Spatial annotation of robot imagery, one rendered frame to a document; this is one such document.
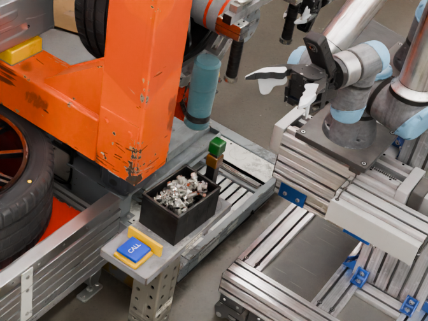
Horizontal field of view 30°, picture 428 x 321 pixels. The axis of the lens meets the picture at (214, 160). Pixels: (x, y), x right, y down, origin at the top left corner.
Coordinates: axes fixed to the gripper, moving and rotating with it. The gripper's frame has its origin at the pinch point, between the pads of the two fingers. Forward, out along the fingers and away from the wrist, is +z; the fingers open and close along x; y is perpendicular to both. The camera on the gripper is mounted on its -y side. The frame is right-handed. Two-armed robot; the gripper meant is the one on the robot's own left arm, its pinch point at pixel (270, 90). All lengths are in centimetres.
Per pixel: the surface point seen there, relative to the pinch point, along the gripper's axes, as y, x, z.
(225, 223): 107, 69, -63
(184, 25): 14, 56, -26
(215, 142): 51, 50, -35
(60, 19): 93, 228, -94
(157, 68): 23, 55, -16
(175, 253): 74, 38, -11
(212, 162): 58, 50, -34
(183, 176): 60, 51, -24
